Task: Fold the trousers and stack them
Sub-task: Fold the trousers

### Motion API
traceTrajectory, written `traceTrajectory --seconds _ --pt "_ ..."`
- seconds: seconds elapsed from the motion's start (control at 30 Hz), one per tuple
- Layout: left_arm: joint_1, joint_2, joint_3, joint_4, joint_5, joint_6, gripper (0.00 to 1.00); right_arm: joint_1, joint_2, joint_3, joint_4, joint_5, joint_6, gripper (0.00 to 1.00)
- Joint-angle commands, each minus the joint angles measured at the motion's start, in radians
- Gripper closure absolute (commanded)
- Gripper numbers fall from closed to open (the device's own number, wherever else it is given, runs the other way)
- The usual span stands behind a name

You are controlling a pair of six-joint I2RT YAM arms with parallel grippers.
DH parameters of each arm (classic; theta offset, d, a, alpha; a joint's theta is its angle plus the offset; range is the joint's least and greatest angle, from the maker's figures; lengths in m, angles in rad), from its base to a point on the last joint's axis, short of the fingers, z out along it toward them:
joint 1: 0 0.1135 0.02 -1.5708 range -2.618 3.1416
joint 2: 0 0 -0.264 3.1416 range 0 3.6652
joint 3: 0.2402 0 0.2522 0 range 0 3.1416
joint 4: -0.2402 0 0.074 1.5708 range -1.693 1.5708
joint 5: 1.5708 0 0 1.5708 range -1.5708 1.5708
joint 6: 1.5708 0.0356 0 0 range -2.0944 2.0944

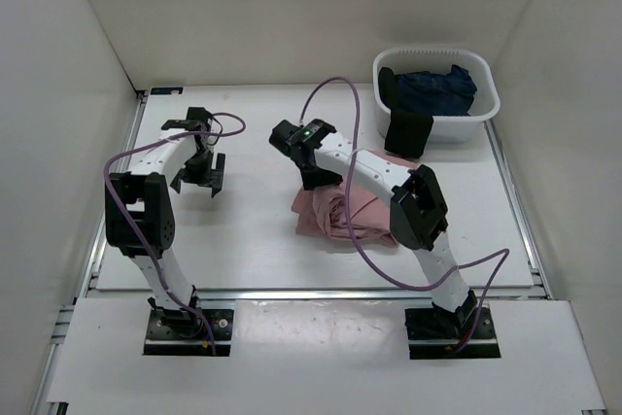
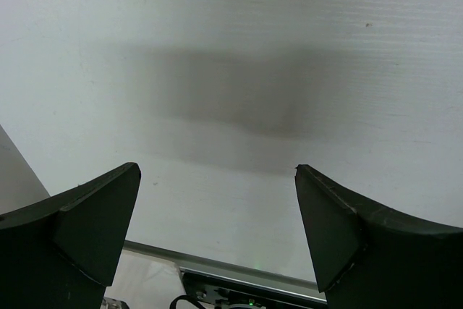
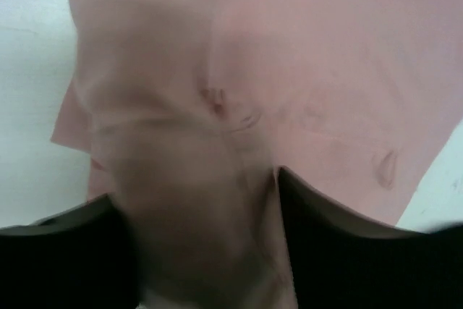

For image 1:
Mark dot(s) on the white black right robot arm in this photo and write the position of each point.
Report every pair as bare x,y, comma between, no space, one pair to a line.
417,210

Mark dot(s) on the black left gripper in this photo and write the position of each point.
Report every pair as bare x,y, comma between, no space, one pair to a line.
210,177

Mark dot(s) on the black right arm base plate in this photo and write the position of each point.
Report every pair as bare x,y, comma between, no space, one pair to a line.
428,340

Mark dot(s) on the white plastic basin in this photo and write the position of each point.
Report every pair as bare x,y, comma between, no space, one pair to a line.
445,130

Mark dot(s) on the pink trousers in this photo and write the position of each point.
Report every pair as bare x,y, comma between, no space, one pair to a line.
321,212

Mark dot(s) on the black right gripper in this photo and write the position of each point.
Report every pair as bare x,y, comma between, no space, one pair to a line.
328,178

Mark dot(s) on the black garment over basin edge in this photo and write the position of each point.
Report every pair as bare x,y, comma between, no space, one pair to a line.
411,119

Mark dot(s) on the aluminium table frame rail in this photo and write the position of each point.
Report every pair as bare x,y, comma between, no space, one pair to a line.
316,332

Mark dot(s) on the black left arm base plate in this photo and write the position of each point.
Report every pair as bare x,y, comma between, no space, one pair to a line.
183,336

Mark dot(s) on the dark blue garment in basin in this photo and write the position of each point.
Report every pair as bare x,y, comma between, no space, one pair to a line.
435,94

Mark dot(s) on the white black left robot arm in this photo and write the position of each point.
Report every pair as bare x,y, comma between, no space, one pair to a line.
139,214

